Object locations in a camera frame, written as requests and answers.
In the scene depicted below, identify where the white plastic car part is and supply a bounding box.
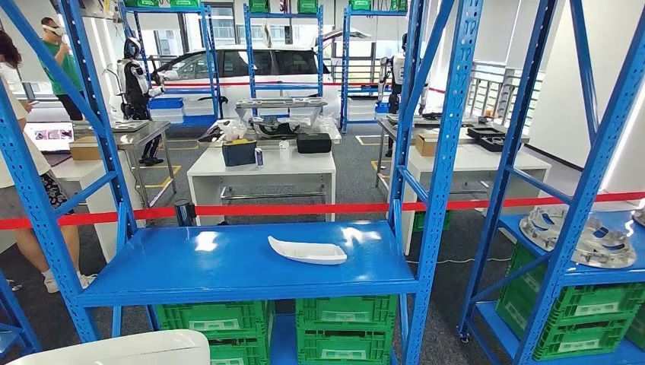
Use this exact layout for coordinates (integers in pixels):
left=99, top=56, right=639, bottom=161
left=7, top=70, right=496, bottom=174
left=268, top=235, right=348, bottom=266
left=4, top=329, right=211, bottom=365

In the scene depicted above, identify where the black part in plastic wrap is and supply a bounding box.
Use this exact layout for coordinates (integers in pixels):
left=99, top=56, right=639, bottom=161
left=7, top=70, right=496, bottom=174
left=249, top=116, right=323, bottom=141

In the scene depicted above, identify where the blue metal shelf rack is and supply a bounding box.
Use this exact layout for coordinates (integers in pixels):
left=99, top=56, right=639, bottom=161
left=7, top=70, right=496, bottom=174
left=456, top=0, right=645, bottom=365
left=0, top=269, right=43, bottom=360
left=340, top=5, right=409, bottom=133
left=118, top=2, right=223, bottom=127
left=243, top=4, right=325, bottom=117
left=0, top=0, right=485, bottom=365

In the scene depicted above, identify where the red barrier belt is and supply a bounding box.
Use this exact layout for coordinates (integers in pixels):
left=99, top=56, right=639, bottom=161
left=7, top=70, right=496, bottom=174
left=0, top=191, right=645, bottom=232

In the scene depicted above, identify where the black hard case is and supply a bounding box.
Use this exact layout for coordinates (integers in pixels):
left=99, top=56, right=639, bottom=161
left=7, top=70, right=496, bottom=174
left=296, top=132, right=332, bottom=154

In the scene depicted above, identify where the white rectangular table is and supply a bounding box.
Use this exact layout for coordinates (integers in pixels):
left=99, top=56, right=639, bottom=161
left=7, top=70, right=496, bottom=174
left=187, top=146, right=337, bottom=226
left=50, top=148, right=147, bottom=263
left=400, top=143, right=551, bottom=256

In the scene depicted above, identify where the blue yellow tool bag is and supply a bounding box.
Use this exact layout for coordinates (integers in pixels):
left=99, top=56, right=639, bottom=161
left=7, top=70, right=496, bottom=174
left=221, top=138, right=258, bottom=168

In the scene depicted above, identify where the metal fixture plate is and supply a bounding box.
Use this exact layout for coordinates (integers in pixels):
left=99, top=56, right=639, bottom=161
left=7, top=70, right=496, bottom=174
left=235, top=97, right=329, bottom=111
left=108, top=119, right=152, bottom=134

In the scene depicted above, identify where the white plastic bag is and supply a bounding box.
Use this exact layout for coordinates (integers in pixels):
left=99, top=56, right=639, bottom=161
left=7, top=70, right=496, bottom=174
left=221, top=119, right=248, bottom=143

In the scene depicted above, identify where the cardboard box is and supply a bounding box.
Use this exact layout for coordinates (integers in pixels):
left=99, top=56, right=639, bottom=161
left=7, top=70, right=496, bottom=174
left=415, top=132, right=440, bottom=157
left=68, top=135, right=104, bottom=162

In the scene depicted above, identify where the white car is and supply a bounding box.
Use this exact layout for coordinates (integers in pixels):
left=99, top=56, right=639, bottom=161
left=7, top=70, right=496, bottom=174
left=151, top=27, right=377, bottom=122

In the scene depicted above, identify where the black angled stand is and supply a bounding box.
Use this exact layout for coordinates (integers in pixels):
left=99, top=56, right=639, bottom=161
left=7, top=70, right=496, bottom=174
left=197, top=125, right=225, bottom=144

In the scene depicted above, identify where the white black humanoid robot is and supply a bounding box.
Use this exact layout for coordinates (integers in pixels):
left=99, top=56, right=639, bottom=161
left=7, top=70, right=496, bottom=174
left=377, top=32, right=429, bottom=158
left=116, top=36, right=165, bottom=167

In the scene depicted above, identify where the blue storage bin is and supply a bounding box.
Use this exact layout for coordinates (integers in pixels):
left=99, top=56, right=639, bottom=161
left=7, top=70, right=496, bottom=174
left=182, top=114, right=218, bottom=128

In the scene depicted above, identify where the black foam tray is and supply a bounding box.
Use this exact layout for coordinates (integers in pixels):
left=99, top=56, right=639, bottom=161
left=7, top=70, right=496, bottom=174
left=477, top=135, right=507, bottom=153
left=465, top=126, right=507, bottom=141

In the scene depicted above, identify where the metal railing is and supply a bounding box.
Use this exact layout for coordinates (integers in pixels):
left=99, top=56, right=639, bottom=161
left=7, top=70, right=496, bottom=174
left=465, top=60, right=545, bottom=127

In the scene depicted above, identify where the open laptop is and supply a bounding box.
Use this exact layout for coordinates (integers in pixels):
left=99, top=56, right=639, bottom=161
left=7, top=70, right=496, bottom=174
left=24, top=122, right=75, bottom=154

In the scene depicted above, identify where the person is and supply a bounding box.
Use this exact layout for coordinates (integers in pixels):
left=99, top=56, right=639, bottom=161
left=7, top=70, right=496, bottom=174
left=0, top=30, right=97, bottom=294
left=39, top=16, right=87, bottom=122

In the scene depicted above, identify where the dark stanchion post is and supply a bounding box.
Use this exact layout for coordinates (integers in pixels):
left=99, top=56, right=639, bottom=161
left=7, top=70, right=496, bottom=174
left=173, top=199, right=198, bottom=227

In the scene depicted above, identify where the white floor cable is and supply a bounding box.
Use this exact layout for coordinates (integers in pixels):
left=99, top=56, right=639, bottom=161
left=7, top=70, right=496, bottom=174
left=405, top=256, right=513, bottom=266

